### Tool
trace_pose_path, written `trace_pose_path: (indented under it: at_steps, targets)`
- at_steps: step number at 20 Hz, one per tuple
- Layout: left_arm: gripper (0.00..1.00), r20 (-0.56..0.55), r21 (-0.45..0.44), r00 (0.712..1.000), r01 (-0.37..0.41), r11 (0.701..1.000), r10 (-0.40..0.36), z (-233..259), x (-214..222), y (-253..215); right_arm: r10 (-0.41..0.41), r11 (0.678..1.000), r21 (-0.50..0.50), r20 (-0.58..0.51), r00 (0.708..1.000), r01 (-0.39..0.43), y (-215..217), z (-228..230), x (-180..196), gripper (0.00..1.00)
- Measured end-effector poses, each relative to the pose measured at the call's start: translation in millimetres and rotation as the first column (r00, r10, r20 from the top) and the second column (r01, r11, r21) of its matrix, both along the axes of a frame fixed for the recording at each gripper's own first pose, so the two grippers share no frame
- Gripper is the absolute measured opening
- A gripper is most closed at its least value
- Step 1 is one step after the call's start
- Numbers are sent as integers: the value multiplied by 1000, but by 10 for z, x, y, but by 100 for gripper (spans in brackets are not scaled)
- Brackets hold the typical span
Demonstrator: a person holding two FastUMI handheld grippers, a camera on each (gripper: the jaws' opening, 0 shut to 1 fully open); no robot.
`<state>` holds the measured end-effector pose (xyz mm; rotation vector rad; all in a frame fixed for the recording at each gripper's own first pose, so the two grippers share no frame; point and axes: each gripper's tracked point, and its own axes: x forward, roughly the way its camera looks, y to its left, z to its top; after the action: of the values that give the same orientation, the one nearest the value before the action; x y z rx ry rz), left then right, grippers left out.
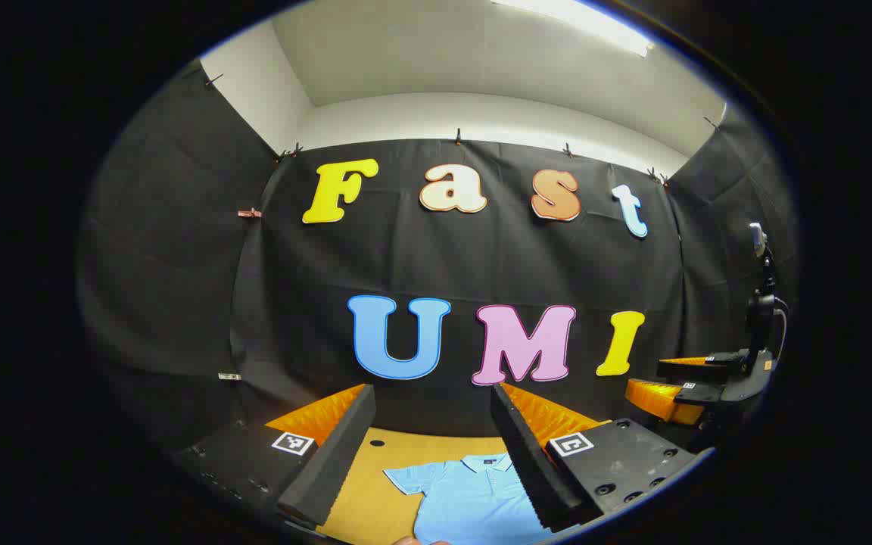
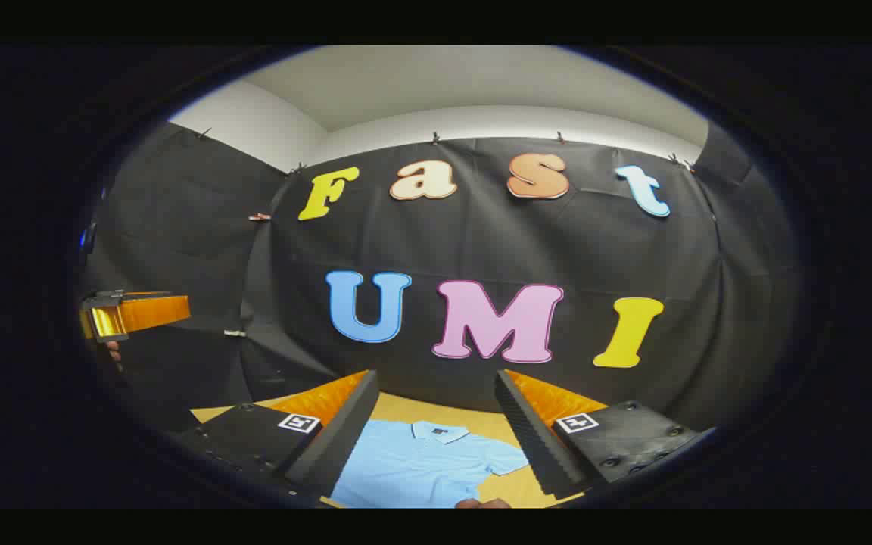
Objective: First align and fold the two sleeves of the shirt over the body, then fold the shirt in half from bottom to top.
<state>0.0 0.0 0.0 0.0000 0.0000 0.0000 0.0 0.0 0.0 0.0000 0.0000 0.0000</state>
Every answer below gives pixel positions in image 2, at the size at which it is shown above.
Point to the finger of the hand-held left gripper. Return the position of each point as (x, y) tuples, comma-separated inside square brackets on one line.
[(148, 310)]

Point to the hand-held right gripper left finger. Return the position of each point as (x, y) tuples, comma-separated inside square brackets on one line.
[(330, 446)]

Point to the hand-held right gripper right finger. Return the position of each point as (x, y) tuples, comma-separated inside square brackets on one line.
[(538, 439)]

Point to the light blue T-shirt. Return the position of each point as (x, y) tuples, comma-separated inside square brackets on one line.
[(421, 469)]

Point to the black backdrop cloth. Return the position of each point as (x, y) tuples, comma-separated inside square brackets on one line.
[(481, 242)]

